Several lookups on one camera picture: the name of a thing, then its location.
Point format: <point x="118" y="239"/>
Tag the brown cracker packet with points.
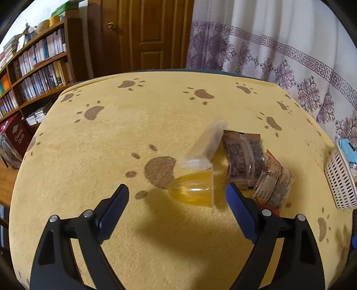
<point x="273" y="184"/>

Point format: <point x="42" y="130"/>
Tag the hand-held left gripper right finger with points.
<point x="241" y="214"/>

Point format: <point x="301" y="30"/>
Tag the brown seed bar packet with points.
<point x="242" y="159"/>

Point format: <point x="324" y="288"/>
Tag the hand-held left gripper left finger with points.
<point x="111" y="212"/>

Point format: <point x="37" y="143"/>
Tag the stack of magazines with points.
<point x="39" y="114"/>

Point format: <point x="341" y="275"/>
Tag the clear long snack packet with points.
<point x="206" y="145"/>

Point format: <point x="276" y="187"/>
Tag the brass door knob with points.
<point x="111" y="26"/>

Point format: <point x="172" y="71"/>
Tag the white purple patterned curtain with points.
<point x="279" y="33"/>

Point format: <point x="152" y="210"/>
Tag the yellow paw print tablecloth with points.
<point x="111" y="139"/>

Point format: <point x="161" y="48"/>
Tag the dark red box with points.
<point x="16" y="136"/>

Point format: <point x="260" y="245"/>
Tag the white plastic basket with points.
<point x="339" y="181"/>

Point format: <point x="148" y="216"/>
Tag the yellow container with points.
<point x="54" y="20"/>

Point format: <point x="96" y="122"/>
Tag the green box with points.
<point x="67" y="7"/>

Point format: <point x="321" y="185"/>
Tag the brown wooden door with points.
<point x="150" y="36"/>

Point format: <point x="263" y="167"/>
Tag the orange jelly cup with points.
<point x="189" y="189"/>

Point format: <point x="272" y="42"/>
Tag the tan round container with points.
<point x="43" y="25"/>

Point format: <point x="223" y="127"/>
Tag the blue snack packet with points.
<point x="348" y="149"/>

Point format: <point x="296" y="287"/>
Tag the wooden bookshelf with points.
<point x="71" y="55"/>

